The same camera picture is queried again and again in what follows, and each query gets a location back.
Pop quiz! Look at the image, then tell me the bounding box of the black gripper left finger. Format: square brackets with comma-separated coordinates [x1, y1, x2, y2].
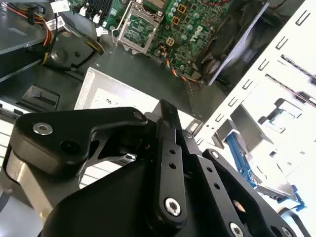
[3, 99, 189, 233]

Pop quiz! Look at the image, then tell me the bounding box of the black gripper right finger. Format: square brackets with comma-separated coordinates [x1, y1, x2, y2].
[182, 130, 306, 237]

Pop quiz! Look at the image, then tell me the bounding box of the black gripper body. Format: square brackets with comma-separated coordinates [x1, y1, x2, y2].
[40, 160, 223, 237]

